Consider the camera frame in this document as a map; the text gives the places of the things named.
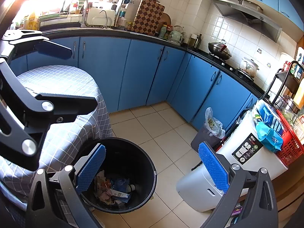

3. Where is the black metal rack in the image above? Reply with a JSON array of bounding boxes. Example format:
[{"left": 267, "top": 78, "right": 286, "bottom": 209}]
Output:
[{"left": 264, "top": 60, "right": 304, "bottom": 114}]

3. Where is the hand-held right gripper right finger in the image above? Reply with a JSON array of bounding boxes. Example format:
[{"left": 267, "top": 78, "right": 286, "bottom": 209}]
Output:
[{"left": 199, "top": 142, "right": 278, "bottom": 228}]

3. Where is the checkered wooden cutting board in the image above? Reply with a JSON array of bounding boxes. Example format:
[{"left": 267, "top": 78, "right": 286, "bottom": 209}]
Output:
[{"left": 132, "top": 0, "right": 165, "bottom": 36}]

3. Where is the row of blue cabinet doors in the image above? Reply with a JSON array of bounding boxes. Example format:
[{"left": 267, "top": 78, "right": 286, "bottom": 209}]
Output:
[{"left": 9, "top": 36, "right": 259, "bottom": 133}]

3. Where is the black wok with lid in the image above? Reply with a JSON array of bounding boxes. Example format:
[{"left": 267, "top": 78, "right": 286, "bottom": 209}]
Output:
[{"left": 208, "top": 39, "right": 232, "bottom": 60}]

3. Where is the black gas stove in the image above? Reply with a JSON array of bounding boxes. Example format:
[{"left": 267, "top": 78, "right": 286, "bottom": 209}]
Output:
[{"left": 209, "top": 52, "right": 257, "bottom": 81}]

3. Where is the chrome faucet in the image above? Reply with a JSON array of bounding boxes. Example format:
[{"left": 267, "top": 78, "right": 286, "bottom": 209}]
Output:
[{"left": 99, "top": 10, "right": 110, "bottom": 28}]

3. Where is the clear plastic bin liner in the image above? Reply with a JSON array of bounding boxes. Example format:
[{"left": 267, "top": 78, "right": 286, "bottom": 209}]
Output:
[{"left": 205, "top": 107, "right": 226, "bottom": 139}]

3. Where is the grey small waste bin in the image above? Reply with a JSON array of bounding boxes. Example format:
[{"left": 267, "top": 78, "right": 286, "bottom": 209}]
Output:
[{"left": 191, "top": 121, "right": 225, "bottom": 151}]

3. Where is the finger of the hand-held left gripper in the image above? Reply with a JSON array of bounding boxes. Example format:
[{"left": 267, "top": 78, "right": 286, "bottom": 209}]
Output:
[
  {"left": 0, "top": 30, "right": 72, "bottom": 61},
  {"left": 0, "top": 57, "right": 98, "bottom": 171}
]

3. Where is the white washing machine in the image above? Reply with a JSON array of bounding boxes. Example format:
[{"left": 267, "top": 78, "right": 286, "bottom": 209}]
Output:
[{"left": 176, "top": 100, "right": 289, "bottom": 213}]

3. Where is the yellow bag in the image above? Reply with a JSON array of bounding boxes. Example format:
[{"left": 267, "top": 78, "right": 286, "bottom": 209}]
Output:
[{"left": 28, "top": 12, "right": 40, "bottom": 30}]

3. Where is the pale green kettle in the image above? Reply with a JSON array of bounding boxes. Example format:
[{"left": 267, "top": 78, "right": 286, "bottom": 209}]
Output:
[{"left": 168, "top": 26, "right": 184, "bottom": 44}]

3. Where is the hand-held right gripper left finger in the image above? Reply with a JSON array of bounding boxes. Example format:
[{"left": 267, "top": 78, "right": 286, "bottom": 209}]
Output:
[{"left": 26, "top": 144, "right": 106, "bottom": 228}]

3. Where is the black kitchen countertop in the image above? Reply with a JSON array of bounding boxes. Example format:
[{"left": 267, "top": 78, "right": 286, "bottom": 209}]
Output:
[{"left": 39, "top": 28, "right": 266, "bottom": 98}]

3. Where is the steel range hood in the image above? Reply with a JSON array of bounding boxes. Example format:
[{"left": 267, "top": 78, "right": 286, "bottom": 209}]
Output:
[{"left": 209, "top": 0, "right": 283, "bottom": 42}]

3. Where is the black trash bin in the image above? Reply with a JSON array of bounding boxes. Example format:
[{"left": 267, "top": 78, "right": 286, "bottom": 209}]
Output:
[{"left": 79, "top": 138, "right": 158, "bottom": 214}]

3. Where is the red plastic basket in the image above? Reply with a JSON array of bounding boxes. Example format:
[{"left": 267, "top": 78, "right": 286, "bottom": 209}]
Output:
[{"left": 275, "top": 109, "right": 304, "bottom": 167}]

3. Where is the white ceramic pot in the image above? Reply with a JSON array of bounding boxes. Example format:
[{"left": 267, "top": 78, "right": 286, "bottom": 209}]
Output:
[{"left": 239, "top": 57, "right": 260, "bottom": 78}]

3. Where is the white plastic dish tub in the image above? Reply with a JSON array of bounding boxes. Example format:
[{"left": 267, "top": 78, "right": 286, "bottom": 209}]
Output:
[{"left": 87, "top": 7, "right": 117, "bottom": 28}]

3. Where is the blue plastic bag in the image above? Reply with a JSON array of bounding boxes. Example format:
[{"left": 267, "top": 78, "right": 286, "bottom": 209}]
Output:
[{"left": 255, "top": 104, "right": 284, "bottom": 153}]

